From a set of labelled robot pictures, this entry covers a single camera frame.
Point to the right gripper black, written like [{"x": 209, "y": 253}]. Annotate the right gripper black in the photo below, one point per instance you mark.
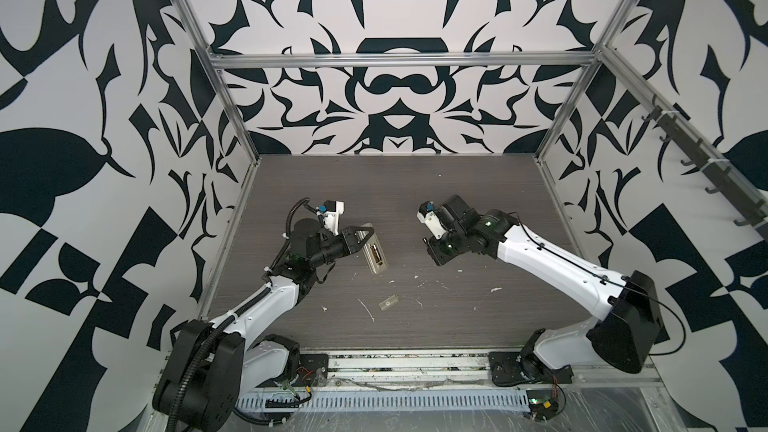
[{"x": 434, "y": 251}]

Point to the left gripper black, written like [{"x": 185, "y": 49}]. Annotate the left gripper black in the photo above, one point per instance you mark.
[{"x": 348, "y": 240}]

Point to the white remote control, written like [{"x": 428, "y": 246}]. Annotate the white remote control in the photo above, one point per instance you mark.
[{"x": 374, "y": 255}]

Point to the remote battery cover beige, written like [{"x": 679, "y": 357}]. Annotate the remote battery cover beige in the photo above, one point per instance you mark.
[{"x": 388, "y": 302}]

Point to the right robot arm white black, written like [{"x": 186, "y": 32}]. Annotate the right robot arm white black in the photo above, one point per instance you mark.
[{"x": 624, "y": 310}]

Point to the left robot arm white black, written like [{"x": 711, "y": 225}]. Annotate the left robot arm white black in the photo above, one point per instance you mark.
[{"x": 213, "y": 363}]

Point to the small circuit board right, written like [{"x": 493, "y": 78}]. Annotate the small circuit board right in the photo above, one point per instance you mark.
[{"x": 545, "y": 405}]

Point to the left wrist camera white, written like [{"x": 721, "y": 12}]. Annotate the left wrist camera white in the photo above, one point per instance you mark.
[{"x": 329, "y": 214}]

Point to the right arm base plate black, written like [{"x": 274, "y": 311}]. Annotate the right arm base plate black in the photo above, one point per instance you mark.
[{"x": 510, "y": 369}]

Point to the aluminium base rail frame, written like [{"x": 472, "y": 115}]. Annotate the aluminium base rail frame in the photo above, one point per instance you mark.
[{"x": 412, "y": 369}]

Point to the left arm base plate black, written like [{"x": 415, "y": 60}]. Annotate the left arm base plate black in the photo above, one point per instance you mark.
[{"x": 305, "y": 369}]

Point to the white slotted cable duct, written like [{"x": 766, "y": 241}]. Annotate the white slotted cable duct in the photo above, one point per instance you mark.
[{"x": 514, "y": 401}]

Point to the horizontal aluminium frame bar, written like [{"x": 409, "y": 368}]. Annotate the horizontal aluminium frame bar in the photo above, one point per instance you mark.
[{"x": 226, "y": 62}]

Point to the grey wall hook rack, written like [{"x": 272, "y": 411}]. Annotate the grey wall hook rack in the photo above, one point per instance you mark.
[{"x": 701, "y": 156}]

